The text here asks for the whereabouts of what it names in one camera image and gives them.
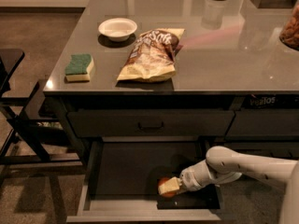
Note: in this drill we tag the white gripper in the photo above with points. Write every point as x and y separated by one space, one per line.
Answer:
189 179

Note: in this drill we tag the orange fruit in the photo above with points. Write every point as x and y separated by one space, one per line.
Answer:
167 187

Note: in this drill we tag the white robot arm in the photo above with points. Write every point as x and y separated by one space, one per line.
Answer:
223 165

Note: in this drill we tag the open middle drawer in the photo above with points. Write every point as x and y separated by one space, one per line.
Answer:
121 185

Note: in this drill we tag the closed top drawer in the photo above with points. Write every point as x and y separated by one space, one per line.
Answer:
150 122

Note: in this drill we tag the right cabinet drawers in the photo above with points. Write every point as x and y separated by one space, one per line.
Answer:
269 132

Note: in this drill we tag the chip bag brown yellow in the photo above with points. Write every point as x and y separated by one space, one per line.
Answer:
152 58

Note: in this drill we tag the green yellow sponge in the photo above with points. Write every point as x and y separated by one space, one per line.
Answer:
79 68

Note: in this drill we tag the dark wooden chair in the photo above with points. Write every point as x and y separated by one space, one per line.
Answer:
30 119

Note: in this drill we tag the white paper bowl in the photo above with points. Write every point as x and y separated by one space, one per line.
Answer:
117 29

